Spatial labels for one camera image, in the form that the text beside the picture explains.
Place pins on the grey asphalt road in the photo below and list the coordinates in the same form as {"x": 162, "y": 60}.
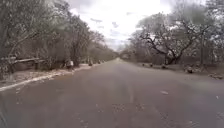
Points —
{"x": 116, "y": 96}

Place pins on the row of bare trees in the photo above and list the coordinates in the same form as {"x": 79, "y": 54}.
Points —
{"x": 180, "y": 36}
{"x": 40, "y": 33}

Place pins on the pale road edge kerb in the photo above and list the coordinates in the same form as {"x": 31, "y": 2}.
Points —
{"x": 30, "y": 81}

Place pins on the dirt verge with rocks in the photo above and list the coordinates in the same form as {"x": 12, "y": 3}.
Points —
{"x": 196, "y": 70}

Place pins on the wooden rail fence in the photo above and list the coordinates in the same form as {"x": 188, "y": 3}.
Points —
{"x": 23, "y": 61}

